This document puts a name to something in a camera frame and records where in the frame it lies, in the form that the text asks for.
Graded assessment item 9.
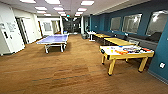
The wooden table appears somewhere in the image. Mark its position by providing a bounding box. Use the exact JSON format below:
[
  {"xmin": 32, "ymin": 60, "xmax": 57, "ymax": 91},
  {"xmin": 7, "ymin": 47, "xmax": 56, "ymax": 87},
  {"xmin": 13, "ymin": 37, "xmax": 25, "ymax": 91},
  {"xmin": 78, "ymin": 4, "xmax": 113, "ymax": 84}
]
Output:
[
  {"xmin": 91, "ymin": 32, "xmax": 113, "ymax": 41},
  {"xmin": 103, "ymin": 37, "xmax": 135, "ymax": 48}
]

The blue ping pong table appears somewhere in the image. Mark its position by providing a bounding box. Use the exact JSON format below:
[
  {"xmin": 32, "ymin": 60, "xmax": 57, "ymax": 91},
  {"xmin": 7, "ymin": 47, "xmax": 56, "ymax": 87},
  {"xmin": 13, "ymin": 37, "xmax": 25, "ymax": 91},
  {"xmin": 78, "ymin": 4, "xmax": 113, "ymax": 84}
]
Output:
[{"xmin": 36, "ymin": 33, "xmax": 70, "ymax": 55}]

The ceiling light panel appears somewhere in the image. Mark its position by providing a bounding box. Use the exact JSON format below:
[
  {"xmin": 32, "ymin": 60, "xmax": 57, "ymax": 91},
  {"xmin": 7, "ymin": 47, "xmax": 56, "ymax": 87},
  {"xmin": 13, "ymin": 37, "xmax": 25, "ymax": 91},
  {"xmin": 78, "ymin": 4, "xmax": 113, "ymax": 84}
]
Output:
[
  {"xmin": 19, "ymin": 0, "xmax": 36, "ymax": 4},
  {"xmin": 34, "ymin": 6, "xmax": 48, "ymax": 11},
  {"xmin": 80, "ymin": 0, "xmax": 95, "ymax": 7},
  {"xmin": 77, "ymin": 7, "xmax": 87, "ymax": 12},
  {"xmin": 53, "ymin": 7, "xmax": 66, "ymax": 12},
  {"xmin": 44, "ymin": 0, "xmax": 61, "ymax": 5}
]

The orange and white game box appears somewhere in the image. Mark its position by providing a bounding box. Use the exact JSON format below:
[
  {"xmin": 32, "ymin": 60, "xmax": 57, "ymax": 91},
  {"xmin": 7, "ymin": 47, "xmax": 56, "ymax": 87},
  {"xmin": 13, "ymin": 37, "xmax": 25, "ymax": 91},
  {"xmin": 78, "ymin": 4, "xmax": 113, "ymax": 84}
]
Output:
[{"xmin": 116, "ymin": 49, "xmax": 130, "ymax": 56}]

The interior glass window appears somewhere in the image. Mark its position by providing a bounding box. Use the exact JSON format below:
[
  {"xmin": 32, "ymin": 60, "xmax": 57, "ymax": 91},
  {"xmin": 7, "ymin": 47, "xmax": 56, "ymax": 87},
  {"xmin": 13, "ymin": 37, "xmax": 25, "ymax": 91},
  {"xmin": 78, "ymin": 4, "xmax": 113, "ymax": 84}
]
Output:
[
  {"xmin": 145, "ymin": 9, "xmax": 168, "ymax": 37},
  {"xmin": 109, "ymin": 16, "xmax": 123, "ymax": 33},
  {"xmin": 121, "ymin": 13, "xmax": 144, "ymax": 35}
]

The white decorated table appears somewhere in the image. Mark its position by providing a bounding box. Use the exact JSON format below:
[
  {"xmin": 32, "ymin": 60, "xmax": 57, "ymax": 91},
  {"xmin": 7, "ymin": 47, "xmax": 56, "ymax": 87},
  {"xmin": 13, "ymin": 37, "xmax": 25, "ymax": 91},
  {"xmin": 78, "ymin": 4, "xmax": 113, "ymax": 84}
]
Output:
[{"xmin": 99, "ymin": 44, "xmax": 156, "ymax": 77}]

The colourful game box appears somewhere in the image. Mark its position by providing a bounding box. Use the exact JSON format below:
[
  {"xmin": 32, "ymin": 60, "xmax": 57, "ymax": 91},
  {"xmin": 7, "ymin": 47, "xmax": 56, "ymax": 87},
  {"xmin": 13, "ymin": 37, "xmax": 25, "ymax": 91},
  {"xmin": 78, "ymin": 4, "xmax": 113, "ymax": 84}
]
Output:
[{"xmin": 127, "ymin": 45, "xmax": 143, "ymax": 54}]

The red flat object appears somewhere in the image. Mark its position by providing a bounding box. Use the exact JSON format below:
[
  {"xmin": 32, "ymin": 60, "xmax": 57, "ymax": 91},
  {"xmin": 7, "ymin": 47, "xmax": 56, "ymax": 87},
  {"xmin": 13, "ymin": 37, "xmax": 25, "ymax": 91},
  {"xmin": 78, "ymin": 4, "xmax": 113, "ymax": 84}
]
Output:
[{"xmin": 142, "ymin": 48, "xmax": 153, "ymax": 54}]

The white double door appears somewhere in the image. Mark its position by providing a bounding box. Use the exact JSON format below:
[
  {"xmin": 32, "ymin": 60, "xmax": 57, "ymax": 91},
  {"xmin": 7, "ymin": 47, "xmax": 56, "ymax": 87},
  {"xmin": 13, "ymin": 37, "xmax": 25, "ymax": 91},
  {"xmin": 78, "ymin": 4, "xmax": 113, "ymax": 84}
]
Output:
[{"xmin": 14, "ymin": 16, "xmax": 31, "ymax": 46}]

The dark grey sofa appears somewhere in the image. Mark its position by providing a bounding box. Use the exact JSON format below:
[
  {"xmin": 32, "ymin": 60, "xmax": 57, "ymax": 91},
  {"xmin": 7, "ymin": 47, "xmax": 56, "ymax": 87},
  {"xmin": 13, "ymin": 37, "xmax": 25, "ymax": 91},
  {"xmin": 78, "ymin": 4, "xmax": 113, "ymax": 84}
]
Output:
[{"xmin": 129, "ymin": 31, "xmax": 165, "ymax": 52}]

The framed wall picture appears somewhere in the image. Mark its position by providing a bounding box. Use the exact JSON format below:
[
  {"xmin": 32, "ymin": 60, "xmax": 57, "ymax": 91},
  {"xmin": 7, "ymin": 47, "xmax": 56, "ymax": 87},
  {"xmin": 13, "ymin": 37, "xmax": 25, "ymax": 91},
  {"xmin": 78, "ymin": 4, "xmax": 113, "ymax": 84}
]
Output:
[{"xmin": 43, "ymin": 21, "xmax": 53, "ymax": 33}]

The white wall notice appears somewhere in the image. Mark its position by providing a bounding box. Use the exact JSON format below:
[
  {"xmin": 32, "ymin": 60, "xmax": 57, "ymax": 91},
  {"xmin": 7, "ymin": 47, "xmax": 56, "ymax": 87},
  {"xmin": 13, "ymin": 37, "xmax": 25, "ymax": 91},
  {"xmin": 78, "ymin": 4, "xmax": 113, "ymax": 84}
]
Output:
[{"xmin": 6, "ymin": 21, "xmax": 16, "ymax": 33}]

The white wall outlet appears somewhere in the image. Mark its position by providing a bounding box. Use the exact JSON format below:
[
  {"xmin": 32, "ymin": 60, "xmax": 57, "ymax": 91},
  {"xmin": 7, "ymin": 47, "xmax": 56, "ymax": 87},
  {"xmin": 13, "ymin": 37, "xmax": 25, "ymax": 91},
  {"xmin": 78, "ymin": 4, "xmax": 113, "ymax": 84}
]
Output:
[{"xmin": 159, "ymin": 62, "xmax": 167, "ymax": 70}]

